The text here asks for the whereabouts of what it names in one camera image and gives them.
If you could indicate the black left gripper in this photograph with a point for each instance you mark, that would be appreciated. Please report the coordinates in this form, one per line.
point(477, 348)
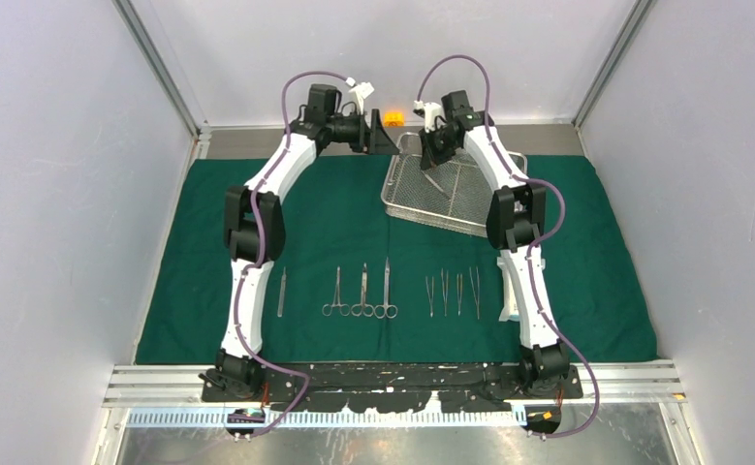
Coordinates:
point(380, 142)

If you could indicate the long steel probe rod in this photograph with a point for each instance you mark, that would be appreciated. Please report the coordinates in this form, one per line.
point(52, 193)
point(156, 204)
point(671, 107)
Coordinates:
point(282, 293)

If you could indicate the steel scalpel handle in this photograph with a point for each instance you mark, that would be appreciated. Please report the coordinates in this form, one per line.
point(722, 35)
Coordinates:
point(440, 181)

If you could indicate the steel needle holder clamp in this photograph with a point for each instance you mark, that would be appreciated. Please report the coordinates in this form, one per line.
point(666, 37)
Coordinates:
point(459, 292)

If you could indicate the steel surgical forceps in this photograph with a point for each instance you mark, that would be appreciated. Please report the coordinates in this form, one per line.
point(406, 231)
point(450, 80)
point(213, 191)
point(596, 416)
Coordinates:
point(430, 285)

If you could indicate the metal mesh instrument tray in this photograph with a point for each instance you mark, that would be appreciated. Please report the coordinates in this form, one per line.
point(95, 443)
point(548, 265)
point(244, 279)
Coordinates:
point(407, 195)

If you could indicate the steel ring-handled scissors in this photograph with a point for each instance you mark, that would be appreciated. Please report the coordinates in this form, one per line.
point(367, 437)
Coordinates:
point(385, 309)

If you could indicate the steel ring-handled hemostat clamp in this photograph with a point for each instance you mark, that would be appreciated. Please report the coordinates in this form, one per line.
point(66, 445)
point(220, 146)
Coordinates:
point(336, 305)

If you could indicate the small steel scissors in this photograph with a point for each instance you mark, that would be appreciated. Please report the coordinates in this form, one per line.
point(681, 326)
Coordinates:
point(362, 308)

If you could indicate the yellow toy block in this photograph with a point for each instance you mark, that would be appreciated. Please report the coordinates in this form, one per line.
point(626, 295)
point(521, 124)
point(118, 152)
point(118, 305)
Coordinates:
point(394, 119)

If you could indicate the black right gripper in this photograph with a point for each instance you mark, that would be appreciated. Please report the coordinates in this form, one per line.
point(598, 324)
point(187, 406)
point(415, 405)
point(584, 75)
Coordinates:
point(428, 158)

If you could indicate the green surgical drape cloth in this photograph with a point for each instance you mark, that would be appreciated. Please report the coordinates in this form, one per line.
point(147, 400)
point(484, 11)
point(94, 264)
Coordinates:
point(334, 216)

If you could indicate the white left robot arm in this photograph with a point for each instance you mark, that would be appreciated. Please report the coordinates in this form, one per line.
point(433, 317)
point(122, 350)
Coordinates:
point(254, 228)

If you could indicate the white sterile packet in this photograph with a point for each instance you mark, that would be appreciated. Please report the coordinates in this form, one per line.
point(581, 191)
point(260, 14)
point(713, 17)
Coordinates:
point(509, 311)

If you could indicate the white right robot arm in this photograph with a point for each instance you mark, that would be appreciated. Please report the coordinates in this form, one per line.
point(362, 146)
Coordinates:
point(515, 224)

